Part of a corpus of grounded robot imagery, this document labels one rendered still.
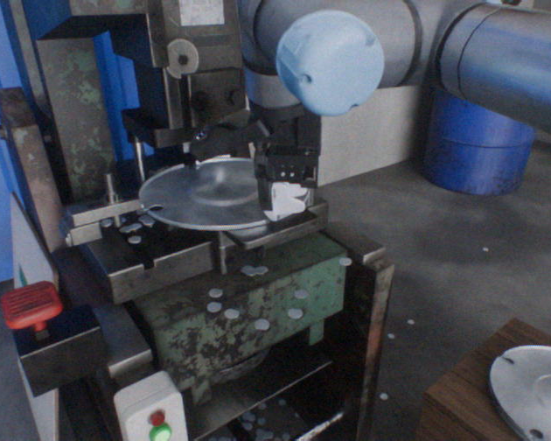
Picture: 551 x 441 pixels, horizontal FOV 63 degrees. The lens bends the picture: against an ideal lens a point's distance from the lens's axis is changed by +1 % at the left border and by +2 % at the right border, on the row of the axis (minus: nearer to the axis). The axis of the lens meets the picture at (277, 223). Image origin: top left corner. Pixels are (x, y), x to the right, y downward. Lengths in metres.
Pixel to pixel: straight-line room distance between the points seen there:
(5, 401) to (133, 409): 1.04
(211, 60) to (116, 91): 1.22
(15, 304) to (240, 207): 0.33
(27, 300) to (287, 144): 0.37
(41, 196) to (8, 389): 0.79
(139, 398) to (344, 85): 0.46
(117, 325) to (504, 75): 0.59
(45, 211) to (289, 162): 0.64
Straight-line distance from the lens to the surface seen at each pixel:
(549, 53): 0.35
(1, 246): 2.09
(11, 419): 1.58
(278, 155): 0.54
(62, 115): 0.96
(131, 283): 0.75
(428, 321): 1.77
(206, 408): 1.02
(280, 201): 0.61
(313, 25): 0.36
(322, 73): 0.35
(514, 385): 1.09
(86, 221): 0.83
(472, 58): 0.39
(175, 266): 0.77
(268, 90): 0.49
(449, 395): 1.04
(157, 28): 0.68
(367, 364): 1.02
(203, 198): 0.74
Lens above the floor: 1.10
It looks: 28 degrees down
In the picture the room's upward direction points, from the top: straight up
